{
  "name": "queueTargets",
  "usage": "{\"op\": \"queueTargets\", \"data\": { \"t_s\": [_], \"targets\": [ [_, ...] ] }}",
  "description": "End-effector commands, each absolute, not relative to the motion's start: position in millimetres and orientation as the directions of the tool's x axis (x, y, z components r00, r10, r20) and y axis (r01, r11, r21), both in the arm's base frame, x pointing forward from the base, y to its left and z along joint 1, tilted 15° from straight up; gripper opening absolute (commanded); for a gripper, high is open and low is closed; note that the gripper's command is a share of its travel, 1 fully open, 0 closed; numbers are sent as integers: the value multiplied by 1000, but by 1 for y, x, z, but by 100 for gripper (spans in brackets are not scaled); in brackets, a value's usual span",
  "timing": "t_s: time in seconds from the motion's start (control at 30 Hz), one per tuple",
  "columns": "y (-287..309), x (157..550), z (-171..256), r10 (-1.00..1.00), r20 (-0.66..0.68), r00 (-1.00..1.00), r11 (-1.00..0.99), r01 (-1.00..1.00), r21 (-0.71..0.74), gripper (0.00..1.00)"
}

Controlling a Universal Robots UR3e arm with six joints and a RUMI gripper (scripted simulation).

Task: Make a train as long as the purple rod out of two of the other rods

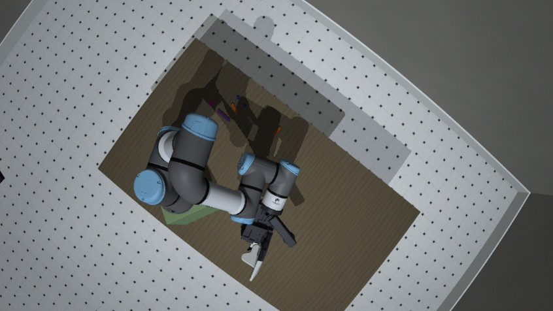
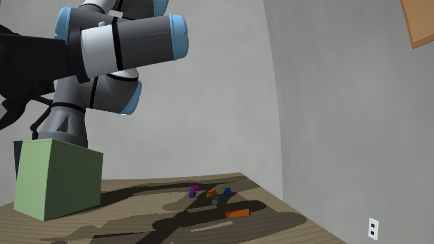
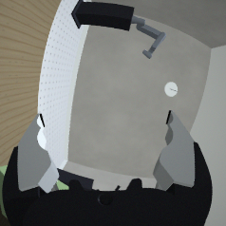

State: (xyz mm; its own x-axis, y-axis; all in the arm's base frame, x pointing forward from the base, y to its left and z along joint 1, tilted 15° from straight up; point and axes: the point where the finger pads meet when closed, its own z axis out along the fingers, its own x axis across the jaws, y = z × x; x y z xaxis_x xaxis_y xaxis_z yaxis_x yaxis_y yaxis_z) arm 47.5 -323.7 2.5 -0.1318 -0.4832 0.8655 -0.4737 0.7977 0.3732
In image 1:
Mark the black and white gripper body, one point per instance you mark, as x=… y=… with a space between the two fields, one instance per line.
x=261 y=227

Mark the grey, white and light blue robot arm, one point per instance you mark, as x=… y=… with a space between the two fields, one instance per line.
x=186 y=154

